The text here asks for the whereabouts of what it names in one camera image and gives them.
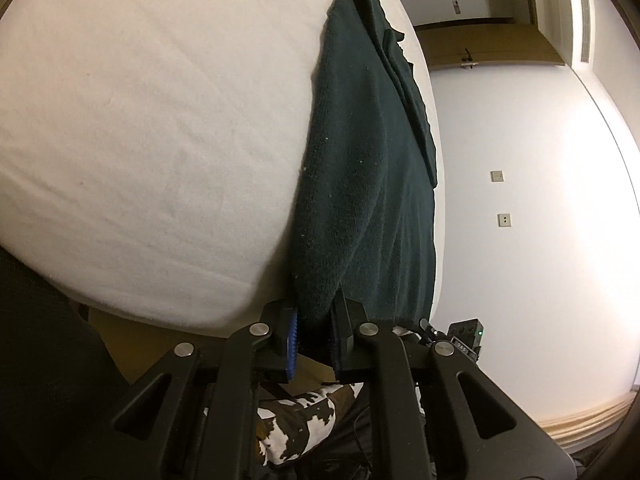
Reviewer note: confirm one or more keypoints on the wall air vent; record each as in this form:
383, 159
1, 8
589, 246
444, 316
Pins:
585, 43

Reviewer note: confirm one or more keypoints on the dark green knit sweater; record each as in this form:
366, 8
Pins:
363, 222

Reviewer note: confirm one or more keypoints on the wall socket upper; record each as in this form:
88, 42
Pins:
497, 176

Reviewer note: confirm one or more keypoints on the wall socket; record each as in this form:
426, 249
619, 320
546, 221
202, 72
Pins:
497, 176
504, 220

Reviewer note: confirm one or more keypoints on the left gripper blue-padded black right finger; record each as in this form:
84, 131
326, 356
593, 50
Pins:
434, 413

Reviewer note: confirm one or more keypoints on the brown wooden door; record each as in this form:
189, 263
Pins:
473, 33

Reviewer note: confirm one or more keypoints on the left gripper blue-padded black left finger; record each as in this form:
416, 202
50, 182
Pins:
193, 414

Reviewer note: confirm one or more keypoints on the wall socket lower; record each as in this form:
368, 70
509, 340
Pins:
504, 220

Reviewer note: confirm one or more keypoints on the brown white patterned cloth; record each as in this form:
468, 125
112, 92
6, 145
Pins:
287, 429

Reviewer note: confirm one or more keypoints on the white bed mattress sheet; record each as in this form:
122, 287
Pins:
151, 150

